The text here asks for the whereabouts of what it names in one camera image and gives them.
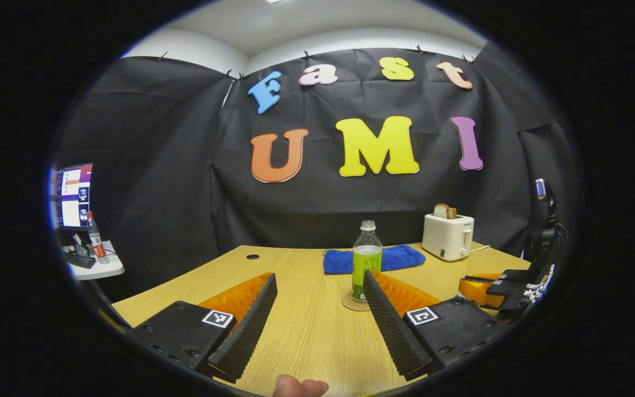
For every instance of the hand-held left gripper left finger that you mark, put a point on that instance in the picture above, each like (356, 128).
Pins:
(246, 331)

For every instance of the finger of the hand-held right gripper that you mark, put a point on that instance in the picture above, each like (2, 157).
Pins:
(483, 289)

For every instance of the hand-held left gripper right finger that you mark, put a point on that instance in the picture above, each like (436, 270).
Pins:
(392, 328)

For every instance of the round cork coaster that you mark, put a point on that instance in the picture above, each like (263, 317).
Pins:
(353, 304)

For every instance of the green label water bottle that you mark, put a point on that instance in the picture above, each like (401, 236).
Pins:
(366, 259)

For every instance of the red label bottle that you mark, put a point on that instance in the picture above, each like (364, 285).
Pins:
(97, 242)

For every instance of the white toaster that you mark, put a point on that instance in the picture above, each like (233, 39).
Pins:
(447, 237)

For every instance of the blue towel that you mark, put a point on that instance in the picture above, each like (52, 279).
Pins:
(400, 258)

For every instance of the toast slice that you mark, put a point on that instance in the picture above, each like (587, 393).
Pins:
(444, 211)

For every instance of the white side table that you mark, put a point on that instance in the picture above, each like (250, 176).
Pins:
(102, 270)

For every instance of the black keyboard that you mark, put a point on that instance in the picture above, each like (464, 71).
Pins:
(79, 260)

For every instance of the computer monitor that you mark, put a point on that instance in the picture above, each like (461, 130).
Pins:
(74, 196)

